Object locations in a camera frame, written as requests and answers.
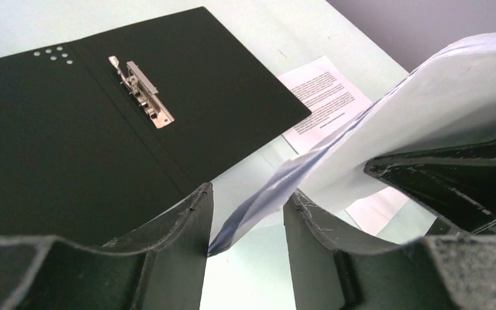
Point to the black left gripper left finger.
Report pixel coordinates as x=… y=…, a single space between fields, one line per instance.
x=159 y=265

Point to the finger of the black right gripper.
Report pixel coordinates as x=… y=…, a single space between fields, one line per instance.
x=457 y=184

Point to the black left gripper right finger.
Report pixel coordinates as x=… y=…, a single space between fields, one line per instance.
x=337 y=266

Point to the white paper stack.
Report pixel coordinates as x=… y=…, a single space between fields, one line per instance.
x=449 y=100

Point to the beige black file folder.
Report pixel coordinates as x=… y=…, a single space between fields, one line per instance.
x=80 y=159

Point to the silver folder clip mechanism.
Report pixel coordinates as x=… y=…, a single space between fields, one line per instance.
x=144 y=91

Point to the printed white paper sheet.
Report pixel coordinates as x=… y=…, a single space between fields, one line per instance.
x=333 y=101

